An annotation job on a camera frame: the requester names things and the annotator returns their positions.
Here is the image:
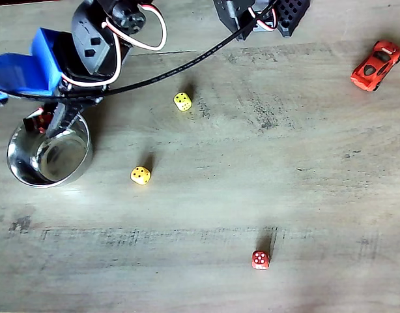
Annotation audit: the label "red-headed black lego figure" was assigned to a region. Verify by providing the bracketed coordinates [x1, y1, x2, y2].
[22, 109, 54, 134]

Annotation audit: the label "shiny steel bowl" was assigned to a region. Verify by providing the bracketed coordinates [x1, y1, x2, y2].
[6, 109, 93, 189]

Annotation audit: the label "orange-yellow die black pips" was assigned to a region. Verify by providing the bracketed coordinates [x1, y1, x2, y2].
[130, 165, 152, 186]

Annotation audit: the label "pale yellow die black pips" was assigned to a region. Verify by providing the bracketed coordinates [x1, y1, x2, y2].
[173, 91, 193, 112]

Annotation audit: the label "red die white pips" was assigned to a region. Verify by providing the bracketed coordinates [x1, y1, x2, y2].
[251, 250, 270, 271]

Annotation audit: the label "red toy car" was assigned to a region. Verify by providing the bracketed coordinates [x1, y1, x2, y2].
[350, 40, 400, 93]

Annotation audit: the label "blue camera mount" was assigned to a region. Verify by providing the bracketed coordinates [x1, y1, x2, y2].
[0, 27, 63, 107]

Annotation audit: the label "white red servo cable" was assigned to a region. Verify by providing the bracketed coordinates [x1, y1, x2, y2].
[248, 6, 281, 33]
[61, 3, 168, 88]

